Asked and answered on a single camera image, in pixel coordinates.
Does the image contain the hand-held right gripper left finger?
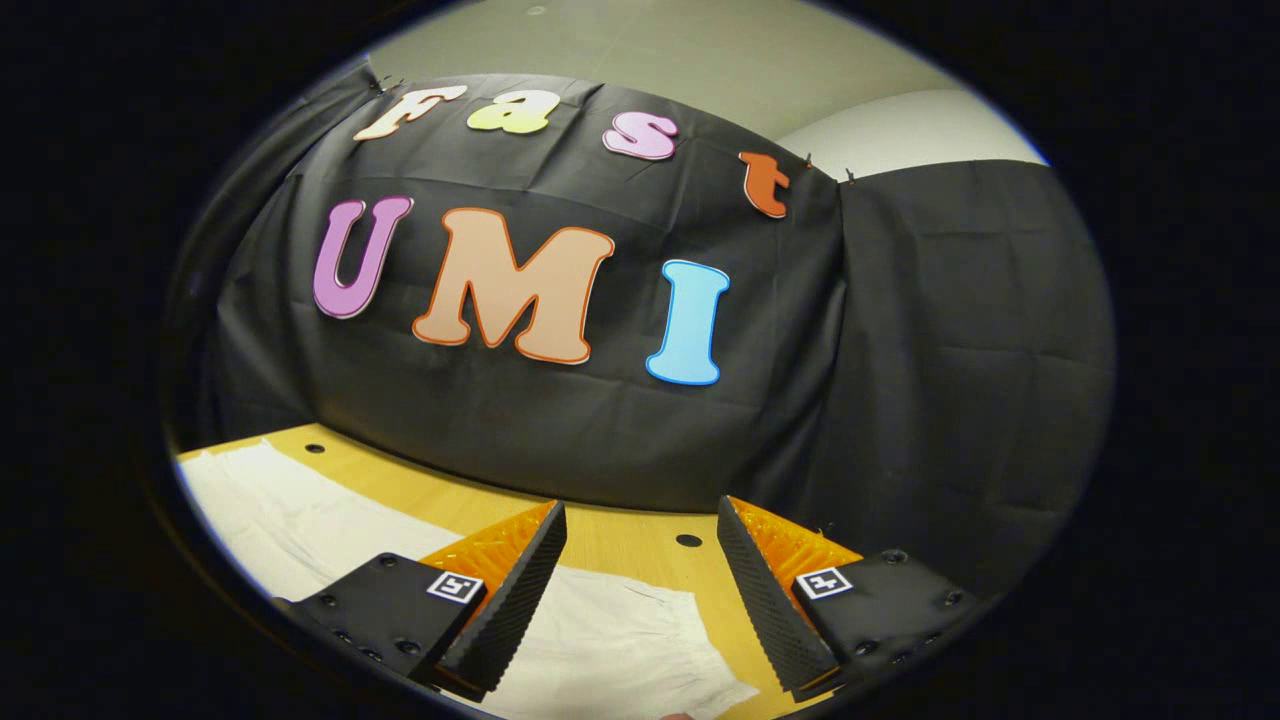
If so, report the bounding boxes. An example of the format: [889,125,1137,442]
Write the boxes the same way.
[270,500,569,703]

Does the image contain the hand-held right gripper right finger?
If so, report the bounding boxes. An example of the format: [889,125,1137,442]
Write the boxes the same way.
[715,495,1004,703]

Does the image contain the white jeans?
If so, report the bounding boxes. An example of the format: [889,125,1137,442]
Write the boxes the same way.
[178,440,761,720]

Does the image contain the black backdrop cloth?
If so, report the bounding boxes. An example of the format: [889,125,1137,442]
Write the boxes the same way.
[165,62,1116,601]

